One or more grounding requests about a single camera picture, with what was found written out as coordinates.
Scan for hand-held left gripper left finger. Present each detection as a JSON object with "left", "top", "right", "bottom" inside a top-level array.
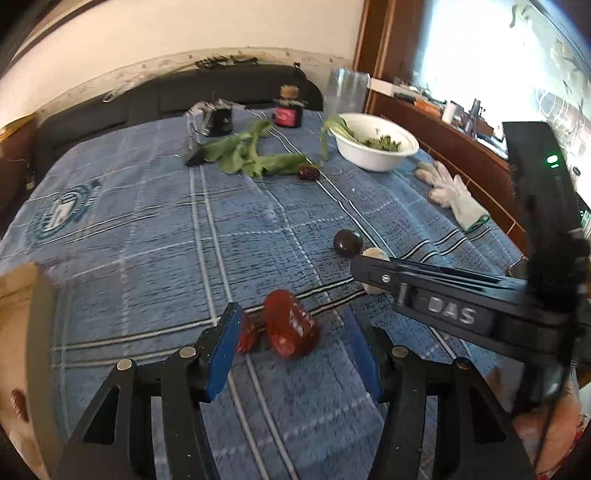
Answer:
[{"left": 51, "top": 302, "right": 245, "bottom": 480}]

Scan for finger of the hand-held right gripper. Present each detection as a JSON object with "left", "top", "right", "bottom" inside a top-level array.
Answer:
[{"left": 349, "top": 255, "right": 511, "bottom": 301}]

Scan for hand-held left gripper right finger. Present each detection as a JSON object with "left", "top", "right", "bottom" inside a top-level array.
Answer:
[{"left": 344, "top": 314, "right": 539, "bottom": 480}]

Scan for pale sugarcane piece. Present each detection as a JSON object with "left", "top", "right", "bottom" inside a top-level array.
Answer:
[{"left": 361, "top": 247, "right": 393, "bottom": 294}]

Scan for large smooth red jujube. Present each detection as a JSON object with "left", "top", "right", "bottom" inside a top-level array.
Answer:
[{"left": 263, "top": 290, "right": 321, "bottom": 360}]

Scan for brown cardboard box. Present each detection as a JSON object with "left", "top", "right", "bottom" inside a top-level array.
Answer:
[{"left": 0, "top": 262, "right": 70, "bottom": 480}]

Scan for person's right forearm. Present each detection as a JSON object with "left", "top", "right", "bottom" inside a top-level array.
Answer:
[{"left": 510, "top": 378, "right": 583, "bottom": 478}]

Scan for dark purple round fruit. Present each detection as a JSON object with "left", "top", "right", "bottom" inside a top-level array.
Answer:
[{"left": 333, "top": 229, "right": 363, "bottom": 257}]

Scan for white work glove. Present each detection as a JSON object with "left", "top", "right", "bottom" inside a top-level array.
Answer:
[{"left": 414, "top": 161, "right": 491, "bottom": 232}]

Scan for white bowl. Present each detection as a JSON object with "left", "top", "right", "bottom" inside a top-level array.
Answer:
[{"left": 333, "top": 113, "right": 420, "bottom": 172}]

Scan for wooden window sill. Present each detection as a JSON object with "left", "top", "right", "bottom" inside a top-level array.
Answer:
[{"left": 353, "top": 0, "right": 536, "bottom": 252}]

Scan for chopped greens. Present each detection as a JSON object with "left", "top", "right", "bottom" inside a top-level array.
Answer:
[{"left": 360, "top": 134, "right": 402, "bottom": 152}]

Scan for blue plaid blanket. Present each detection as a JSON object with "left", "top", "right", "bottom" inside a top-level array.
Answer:
[{"left": 0, "top": 108, "right": 527, "bottom": 480}]

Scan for green leaf with stalk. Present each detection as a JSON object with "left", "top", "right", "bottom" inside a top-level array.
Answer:
[{"left": 320, "top": 115, "right": 356, "bottom": 161}]

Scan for green leafy vegetable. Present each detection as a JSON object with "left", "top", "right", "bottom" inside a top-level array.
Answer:
[{"left": 201, "top": 121, "right": 309, "bottom": 177}]

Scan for black bottle with red label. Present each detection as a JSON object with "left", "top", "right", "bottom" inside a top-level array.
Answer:
[{"left": 272, "top": 84, "right": 304, "bottom": 128}]

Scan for clear glass jar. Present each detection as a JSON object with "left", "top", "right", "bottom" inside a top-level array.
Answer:
[{"left": 325, "top": 68, "right": 371, "bottom": 116}]

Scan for black box device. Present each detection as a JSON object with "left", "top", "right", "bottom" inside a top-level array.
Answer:
[{"left": 189, "top": 99, "right": 237, "bottom": 137}]

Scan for black sofa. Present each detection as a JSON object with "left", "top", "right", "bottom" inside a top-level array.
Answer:
[{"left": 34, "top": 65, "right": 324, "bottom": 155}]

